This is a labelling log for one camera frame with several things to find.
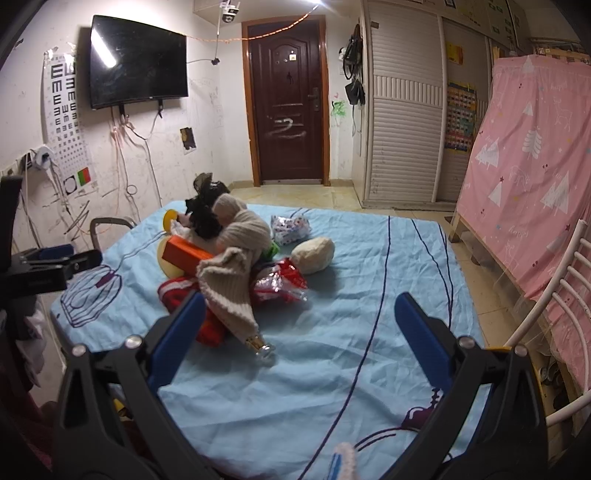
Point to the black wall television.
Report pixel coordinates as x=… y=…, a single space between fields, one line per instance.
x=132 y=62

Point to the eye chart poster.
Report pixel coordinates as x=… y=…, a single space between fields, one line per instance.
x=71 y=160

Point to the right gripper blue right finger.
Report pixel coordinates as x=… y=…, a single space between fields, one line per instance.
x=430 y=340

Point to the small glass bottle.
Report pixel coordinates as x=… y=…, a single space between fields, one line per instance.
x=264 y=352

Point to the cream round bun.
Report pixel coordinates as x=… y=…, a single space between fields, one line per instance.
x=314 y=255

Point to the dark brown door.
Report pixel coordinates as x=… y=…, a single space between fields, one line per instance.
x=285 y=69

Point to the colourful wall chart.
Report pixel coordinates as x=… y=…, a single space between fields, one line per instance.
x=461 y=117

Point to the white security camera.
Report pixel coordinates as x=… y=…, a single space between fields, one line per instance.
x=229 y=10

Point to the beige knitted sock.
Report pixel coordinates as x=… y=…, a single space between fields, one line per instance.
x=224 y=279

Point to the orange tissue box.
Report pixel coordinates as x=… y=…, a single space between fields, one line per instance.
x=178 y=257

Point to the light blue bed sheet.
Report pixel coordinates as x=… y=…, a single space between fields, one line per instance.
x=341 y=370

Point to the silver foil wrapper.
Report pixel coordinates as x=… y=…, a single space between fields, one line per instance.
x=288 y=230

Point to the white metal chair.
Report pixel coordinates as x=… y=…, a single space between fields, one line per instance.
x=565 y=308

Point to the white slatted wardrobe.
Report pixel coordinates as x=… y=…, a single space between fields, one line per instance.
x=412 y=54

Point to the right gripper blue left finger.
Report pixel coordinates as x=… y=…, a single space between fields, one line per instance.
x=166 y=347

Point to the red shiny snack wrapper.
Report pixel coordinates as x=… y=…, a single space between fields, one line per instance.
x=280 y=280

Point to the red knitted sock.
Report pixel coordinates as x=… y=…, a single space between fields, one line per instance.
x=183 y=294

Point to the pink tree-print curtain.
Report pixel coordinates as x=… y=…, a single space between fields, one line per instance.
x=528 y=177

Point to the black hanging bags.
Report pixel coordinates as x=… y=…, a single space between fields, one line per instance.
x=352 y=68

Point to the orange round lid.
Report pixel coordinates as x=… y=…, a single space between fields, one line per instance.
x=169 y=216

